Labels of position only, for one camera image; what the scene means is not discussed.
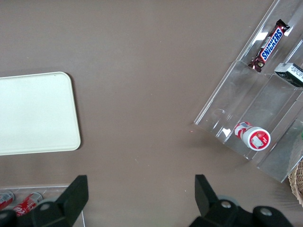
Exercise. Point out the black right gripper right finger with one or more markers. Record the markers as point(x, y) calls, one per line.
point(206, 201)

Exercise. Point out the Snickers chocolate bar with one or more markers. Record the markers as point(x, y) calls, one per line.
point(270, 46)

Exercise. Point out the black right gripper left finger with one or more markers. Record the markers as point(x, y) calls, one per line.
point(71, 201)

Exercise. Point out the wicker basket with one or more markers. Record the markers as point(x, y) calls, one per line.
point(297, 182)

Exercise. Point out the clear acrylic can holder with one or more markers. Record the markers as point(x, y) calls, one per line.
point(54, 189)

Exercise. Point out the green item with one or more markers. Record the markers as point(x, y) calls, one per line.
point(301, 133)

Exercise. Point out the black and white carton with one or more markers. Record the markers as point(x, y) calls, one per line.
point(292, 74)

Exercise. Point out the clear acrylic display stand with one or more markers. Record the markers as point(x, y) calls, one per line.
point(246, 99)

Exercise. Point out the red cola can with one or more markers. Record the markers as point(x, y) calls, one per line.
point(26, 203)
point(6, 200)

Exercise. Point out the cream plastic tray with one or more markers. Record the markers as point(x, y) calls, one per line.
point(35, 113)

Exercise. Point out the red and white yogurt cup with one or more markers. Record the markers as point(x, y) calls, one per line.
point(254, 136)

